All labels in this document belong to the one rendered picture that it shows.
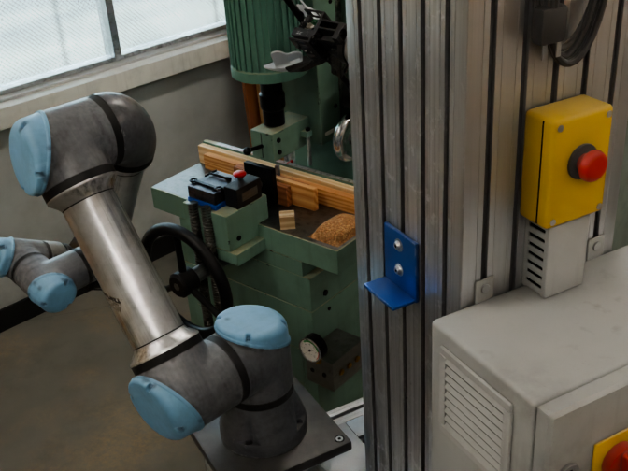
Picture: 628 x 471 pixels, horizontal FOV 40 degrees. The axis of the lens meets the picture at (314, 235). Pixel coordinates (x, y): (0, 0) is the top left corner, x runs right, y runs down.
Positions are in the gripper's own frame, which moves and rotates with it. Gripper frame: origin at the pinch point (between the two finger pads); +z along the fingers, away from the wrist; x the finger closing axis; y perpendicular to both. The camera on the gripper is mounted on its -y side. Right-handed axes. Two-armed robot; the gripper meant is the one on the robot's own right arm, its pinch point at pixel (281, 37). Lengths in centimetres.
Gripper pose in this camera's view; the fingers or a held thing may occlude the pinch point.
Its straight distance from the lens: 182.8
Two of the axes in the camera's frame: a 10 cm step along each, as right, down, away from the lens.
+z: -7.7, -2.8, 5.8
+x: -4.4, 8.8, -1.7
